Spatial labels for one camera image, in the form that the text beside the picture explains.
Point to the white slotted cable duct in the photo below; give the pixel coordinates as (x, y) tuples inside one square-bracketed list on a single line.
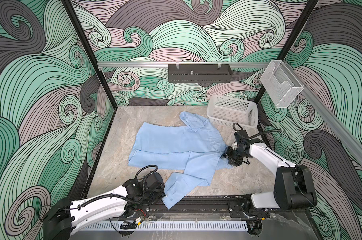
[(237, 226)]

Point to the aluminium right wall rail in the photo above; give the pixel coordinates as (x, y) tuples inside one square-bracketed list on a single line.
[(320, 96)]

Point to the aluminium wall rail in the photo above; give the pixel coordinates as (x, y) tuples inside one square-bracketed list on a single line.
[(320, 96), (155, 64)]

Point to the clear plastic wall bin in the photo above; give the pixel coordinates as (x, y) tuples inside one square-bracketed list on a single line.
[(281, 83)]

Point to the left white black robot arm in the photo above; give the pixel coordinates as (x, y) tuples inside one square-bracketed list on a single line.
[(130, 201)]

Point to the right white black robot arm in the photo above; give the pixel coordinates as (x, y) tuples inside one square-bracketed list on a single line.
[(293, 186)]

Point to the white plastic laundry basket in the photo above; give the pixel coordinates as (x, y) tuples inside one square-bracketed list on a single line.
[(225, 111)]

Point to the black perforated wall tray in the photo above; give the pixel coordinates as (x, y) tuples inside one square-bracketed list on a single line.
[(199, 73)]

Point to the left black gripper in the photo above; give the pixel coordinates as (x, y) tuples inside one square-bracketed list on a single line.
[(161, 195)]

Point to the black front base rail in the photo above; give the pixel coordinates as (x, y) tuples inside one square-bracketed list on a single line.
[(233, 205)]

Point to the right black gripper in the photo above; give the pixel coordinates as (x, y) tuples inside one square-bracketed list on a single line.
[(226, 152)]

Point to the light blue long sleeve shirt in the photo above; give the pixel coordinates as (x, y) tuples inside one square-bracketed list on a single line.
[(192, 151)]

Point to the aluminium back wall rail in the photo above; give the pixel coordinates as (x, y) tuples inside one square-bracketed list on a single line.
[(155, 64)]

